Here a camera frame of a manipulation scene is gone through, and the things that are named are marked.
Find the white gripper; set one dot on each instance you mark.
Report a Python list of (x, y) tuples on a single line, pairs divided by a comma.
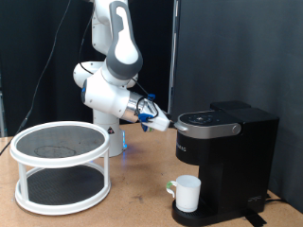
[(156, 119)]

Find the black Keurig coffee machine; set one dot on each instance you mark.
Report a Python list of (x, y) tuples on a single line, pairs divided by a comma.
[(233, 157)]

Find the white mug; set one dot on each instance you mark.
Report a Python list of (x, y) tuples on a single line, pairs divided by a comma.
[(186, 194)]

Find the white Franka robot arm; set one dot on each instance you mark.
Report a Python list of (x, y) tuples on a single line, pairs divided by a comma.
[(107, 91)]

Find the white two-tier turntable stand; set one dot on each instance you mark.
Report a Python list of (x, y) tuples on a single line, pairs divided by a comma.
[(47, 143)]

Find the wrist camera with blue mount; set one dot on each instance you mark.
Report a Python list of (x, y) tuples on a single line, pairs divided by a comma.
[(145, 126)]

